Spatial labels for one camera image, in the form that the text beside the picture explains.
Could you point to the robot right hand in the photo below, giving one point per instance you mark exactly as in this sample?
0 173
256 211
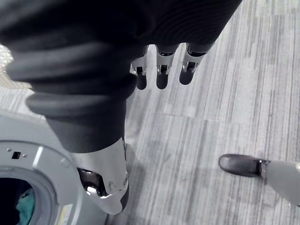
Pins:
77 58

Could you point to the grey front-load washing machine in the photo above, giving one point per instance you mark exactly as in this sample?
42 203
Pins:
35 154

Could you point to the teal garment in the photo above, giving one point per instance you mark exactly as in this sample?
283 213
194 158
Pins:
24 206

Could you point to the robot dark foot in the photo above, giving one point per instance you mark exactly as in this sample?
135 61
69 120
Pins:
239 164

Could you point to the robot silver leg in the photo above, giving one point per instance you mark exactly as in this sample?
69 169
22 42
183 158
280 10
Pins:
282 180

